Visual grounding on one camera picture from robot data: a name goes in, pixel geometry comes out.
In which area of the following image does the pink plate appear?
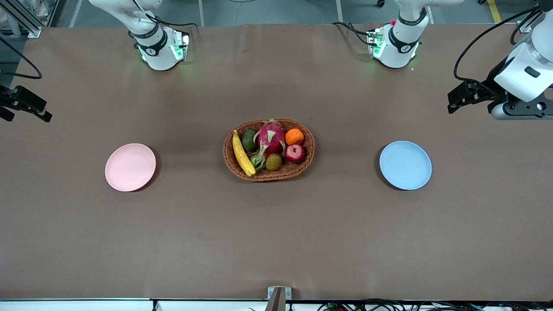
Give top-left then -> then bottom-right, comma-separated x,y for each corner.
105,143 -> 156,192

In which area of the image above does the pink dragon fruit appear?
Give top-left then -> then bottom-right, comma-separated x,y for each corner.
250,119 -> 287,171

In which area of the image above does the grey metal table bracket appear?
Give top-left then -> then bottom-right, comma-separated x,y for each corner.
267,286 -> 292,311

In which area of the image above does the blue plate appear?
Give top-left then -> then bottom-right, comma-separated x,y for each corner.
379,141 -> 432,190

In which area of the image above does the orange tangerine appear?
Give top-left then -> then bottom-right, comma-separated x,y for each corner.
285,128 -> 305,146

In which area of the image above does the white floor cable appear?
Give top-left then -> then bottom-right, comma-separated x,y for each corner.
233,0 -> 256,26

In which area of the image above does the dark green avocado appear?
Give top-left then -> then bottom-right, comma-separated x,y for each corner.
242,128 -> 258,152

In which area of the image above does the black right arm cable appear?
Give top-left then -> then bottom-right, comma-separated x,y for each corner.
0,37 -> 43,80

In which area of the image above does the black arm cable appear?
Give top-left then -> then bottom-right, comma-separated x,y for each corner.
453,6 -> 543,87
0,37 -> 43,80

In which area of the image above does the black base cable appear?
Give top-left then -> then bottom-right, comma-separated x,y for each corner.
128,0 -> 199,32
332,22 -> 373,46

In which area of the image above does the black right base cable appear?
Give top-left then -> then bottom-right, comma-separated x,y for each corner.
128,0 -> 199,32

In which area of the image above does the aluminium frame profile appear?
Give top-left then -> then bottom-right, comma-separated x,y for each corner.
0,0 -> 42,38

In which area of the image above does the red apple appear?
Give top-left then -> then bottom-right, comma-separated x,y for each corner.
285,144 -> 306,164

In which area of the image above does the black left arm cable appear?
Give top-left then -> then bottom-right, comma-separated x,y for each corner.
453,6 -> 543,87

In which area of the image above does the yellow banana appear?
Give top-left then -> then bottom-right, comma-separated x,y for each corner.
232,130 -> 256,177

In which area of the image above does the black left base cable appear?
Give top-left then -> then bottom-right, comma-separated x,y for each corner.
332,22 -> 373,46

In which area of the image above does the brown wicker basket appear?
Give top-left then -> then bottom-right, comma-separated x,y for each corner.
222,118 -> 315,182

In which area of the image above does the black cable bundle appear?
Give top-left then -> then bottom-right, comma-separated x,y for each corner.
318,298 -> 553,311

